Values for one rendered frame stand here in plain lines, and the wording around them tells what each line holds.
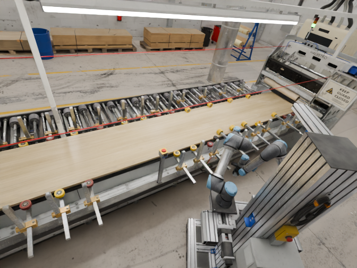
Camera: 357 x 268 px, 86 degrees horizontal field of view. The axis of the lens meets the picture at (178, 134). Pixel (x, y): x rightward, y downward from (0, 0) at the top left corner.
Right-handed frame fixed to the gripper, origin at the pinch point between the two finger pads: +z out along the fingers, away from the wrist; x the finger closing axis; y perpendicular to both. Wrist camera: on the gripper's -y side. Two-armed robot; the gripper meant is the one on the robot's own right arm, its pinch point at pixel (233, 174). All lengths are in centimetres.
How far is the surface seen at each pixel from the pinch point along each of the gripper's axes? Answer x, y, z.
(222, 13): -25, -63, -153
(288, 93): 225, -91, -24
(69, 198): -171, -56, 12
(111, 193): -132, -49, 20
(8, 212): -204, -34, -29
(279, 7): 49, -65, -161
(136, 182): -102, -51, 20
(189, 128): -10, -86, -8
